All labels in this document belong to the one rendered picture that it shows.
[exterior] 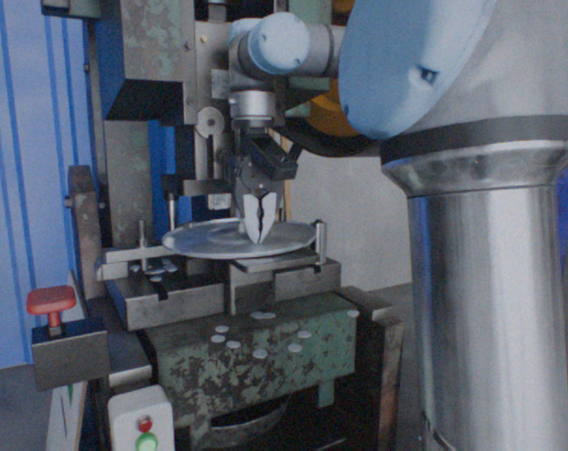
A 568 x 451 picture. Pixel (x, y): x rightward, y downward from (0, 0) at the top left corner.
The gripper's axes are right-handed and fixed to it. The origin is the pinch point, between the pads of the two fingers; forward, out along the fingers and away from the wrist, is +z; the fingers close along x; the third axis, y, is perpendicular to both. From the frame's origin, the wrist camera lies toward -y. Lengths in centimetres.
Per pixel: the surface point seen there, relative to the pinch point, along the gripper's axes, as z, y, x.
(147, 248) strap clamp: 4.3, 18.5, 15.6
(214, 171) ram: -11.0, 9.0, 4.5
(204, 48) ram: -32.8, 11.8, 4.7
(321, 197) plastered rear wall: 16, 135, -106
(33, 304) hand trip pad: 3.8, -5.6, 35.1
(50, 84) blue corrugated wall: -39, 132, 27
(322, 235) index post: 2.9, 6.3, -17.6
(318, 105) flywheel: -25, 31, -33
